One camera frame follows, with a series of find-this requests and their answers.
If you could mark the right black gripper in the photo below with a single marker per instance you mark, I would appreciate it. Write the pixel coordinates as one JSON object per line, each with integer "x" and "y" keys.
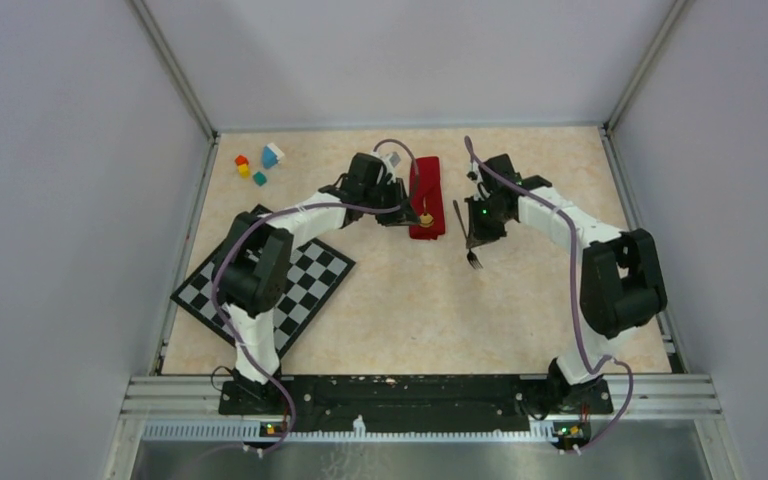
{"x": 477, "y": 234}

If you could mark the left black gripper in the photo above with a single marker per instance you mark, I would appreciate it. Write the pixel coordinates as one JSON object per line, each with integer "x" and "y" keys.
{"x": 396, "y": 189}

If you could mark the red cloth napkin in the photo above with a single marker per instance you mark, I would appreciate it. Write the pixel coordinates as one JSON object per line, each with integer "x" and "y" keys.
{"x": 427, "y": 182}

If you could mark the dark metal fork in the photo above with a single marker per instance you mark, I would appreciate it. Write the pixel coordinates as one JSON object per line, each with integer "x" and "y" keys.
{"x": 471, "y": 256}

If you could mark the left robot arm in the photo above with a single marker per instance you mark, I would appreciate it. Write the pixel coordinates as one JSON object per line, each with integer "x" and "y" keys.
{"x": 322, "y": 212}

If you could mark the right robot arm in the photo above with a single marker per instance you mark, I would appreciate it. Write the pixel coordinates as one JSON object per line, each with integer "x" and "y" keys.
{"x": 616, "y": 281}

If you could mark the black white checkerboard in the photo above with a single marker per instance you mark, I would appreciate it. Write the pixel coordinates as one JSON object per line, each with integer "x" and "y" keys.
{"x": 263, "y": 273}

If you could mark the blue white block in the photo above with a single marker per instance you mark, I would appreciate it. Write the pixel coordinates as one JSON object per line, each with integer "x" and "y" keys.
{"x": 272, "y": 155}

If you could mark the teal small cube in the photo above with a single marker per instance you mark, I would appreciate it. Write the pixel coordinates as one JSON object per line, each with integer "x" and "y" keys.
{"x": 259, "y": 178}

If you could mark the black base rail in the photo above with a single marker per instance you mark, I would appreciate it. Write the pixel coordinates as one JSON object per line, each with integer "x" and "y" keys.
{"x": 413, "y": 403}

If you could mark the white toothed cable tray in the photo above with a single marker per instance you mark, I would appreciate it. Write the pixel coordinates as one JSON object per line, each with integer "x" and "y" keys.
{"x": 250, "y": 431}

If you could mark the aluminium frame right post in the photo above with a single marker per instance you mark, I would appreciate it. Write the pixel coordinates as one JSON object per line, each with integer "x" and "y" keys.
{"x": 648, "y": 61}

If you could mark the aluminium frame post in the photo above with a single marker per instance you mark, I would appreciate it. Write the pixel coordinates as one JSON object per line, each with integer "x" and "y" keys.
{"x": 169, "y": 62}
{"x": 648, "y": 61}

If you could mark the aluminium frame left post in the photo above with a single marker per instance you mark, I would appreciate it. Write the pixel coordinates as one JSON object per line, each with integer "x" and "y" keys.
{"x": 169, "y": 62}

